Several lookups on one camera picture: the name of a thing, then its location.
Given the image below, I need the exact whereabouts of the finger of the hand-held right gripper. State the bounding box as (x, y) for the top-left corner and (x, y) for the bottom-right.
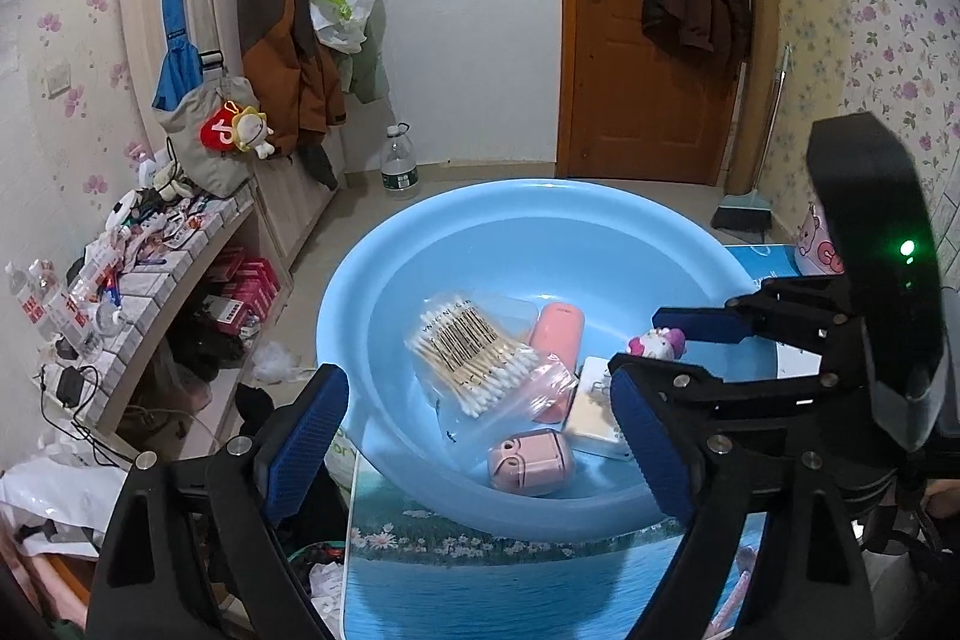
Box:
(607, 351), (875, 423)
(652, 275), (865, 357)

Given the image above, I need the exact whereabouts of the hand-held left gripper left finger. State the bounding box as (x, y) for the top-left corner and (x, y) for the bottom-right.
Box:
(86, 364), (351, 640)

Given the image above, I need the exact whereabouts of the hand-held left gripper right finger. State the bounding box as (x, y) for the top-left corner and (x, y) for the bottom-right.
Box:
(609, 372), (878, 640)

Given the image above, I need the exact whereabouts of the small white cat figure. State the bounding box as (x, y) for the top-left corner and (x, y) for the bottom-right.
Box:
(626, 326), (687, 362)

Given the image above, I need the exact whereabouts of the white yellow tissue pack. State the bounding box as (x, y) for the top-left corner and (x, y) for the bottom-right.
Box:
(562, 355), (638, 461)

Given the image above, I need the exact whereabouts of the pink earbuds case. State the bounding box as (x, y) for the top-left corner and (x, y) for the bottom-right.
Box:
(487, 430), (576, 497)

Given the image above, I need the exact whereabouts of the pink oblong case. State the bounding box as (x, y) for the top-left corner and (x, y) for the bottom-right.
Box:
(529, 302), (586, 425)

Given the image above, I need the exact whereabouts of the bag of cotton swabs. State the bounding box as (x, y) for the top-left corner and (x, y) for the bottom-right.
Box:
(405, 291), (582, 446)

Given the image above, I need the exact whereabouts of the blue plastic basin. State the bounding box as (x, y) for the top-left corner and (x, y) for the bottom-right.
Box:
(315, 179), (781, 540)

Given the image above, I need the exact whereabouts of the black cloth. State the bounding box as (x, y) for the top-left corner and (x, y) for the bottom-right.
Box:
(236, 381), (302, 440)

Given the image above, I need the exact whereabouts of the pink water jug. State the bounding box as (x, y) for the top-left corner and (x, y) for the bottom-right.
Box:
(795, 201), (848, 277)

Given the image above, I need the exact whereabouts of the crumpled white plastic bag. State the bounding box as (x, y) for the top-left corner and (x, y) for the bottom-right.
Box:
(251, 340), (316, 384)

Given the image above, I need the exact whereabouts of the stack of red boxes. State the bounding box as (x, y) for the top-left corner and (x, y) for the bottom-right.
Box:
(206, 246), (282, 327)

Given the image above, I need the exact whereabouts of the tiled low shelf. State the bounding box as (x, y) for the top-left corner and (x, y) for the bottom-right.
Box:
(37, 190), (293, 461)

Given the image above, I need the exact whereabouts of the small bottle with red label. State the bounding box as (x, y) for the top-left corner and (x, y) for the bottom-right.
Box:
(67, 280), (104, 357)
(7, 261), (42, 330)
(30, 257), (70, 342)

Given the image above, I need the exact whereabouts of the brown wooden door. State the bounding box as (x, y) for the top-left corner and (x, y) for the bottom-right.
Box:
(556, 0), (751, 187)

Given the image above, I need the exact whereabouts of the white plastic sheet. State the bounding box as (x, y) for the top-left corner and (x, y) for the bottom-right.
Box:
(0, 452), (130, 552)

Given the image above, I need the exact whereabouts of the pile of small clutter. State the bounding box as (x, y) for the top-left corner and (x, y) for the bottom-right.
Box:
(82, 152), (256, 311)

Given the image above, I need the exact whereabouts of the large clear water bottle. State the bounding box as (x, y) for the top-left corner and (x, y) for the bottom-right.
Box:
(380, 122), (418, 200)

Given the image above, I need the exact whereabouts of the grey hanging bag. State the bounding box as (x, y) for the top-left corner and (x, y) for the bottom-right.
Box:
(161, 51), (260, 199)

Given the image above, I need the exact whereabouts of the plush doll with red heart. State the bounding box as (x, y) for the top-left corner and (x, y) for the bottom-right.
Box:
(199, 98), (275, 161)

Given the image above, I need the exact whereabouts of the brown orange hanging jacket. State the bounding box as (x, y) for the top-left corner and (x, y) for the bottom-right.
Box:
(236, 0), (350, 191)

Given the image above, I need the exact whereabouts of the blue hanging cloth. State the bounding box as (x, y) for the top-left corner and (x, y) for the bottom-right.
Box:
(152, 0), (205, 112)

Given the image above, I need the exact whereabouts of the teal broom with grey handle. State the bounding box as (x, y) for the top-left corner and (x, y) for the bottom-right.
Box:
(711, 44), (792, 234)

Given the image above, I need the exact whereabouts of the black charger with cable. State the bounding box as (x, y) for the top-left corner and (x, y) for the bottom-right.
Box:
(37, 364), (143, 470)

